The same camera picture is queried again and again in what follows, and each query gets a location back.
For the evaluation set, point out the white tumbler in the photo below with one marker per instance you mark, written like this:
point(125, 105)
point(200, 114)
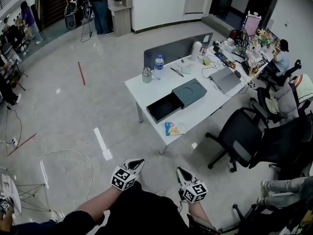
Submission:
point(195, 51)

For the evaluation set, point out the black field monitor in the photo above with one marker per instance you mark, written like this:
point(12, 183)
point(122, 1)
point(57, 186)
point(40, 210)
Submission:
point(199, 225)

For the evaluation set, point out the folding stand with white disc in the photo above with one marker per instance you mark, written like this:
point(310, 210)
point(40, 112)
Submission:
point(9, 192)

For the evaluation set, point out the dark red floor tape strip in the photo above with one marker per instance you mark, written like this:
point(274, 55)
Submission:
point(22, 144)

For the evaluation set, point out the grey desk partition panel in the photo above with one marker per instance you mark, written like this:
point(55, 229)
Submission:
point(171, 50)

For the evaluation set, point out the grey cabinet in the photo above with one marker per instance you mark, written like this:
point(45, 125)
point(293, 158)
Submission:
point(121, 16)

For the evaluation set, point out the person's black clothing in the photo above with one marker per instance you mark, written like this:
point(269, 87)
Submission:
point(141, 212)

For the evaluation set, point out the black desk chair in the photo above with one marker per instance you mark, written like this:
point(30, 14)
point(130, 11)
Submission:
point(276, 76)

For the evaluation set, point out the black mesh office chair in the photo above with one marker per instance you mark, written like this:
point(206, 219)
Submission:
point(238, 133)

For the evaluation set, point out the chair with grey jacket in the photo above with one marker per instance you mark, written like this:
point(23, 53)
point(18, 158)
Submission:
point(284, 99)

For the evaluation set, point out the person's left forearm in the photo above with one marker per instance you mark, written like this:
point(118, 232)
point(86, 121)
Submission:
point(97, 202)

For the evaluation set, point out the white power strip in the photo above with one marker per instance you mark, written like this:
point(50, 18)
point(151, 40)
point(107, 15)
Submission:
point(15, 142)

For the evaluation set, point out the person's right forearm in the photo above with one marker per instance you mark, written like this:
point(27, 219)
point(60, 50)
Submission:
point(198, 214)

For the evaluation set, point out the teal notepad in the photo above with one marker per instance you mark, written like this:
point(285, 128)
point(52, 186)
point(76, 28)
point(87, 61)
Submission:
point(186, 70)

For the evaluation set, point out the black pen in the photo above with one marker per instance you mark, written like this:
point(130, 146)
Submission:
point(177, 72)

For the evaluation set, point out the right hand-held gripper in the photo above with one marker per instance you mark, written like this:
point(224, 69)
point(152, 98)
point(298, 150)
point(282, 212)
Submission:
point(195, 192)

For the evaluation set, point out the black box tray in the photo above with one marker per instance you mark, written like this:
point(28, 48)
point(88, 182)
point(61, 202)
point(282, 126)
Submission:
point(189, 92)

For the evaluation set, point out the silver laptop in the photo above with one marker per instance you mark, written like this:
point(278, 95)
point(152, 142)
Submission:
point(226, 79)

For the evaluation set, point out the clear plastic water bottle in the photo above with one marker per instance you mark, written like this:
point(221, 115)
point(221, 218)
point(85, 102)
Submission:
point(158, 67)

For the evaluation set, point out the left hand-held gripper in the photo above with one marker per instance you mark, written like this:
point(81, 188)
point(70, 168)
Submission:
point(122, 179)

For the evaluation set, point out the black computer monitor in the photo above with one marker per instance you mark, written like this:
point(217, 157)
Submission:
point(245, 41)

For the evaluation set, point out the grey-green metal flask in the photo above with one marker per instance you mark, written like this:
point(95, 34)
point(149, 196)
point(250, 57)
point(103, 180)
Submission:
point(146, 76)

